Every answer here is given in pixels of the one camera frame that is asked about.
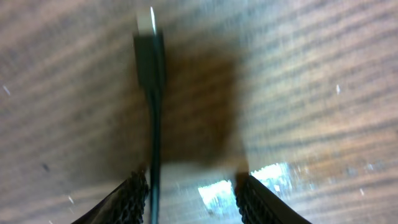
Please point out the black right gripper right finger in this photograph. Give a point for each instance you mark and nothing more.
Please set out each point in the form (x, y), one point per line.
(258, 205)

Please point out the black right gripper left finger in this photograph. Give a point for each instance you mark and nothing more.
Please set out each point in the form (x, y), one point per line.
(124, 205)

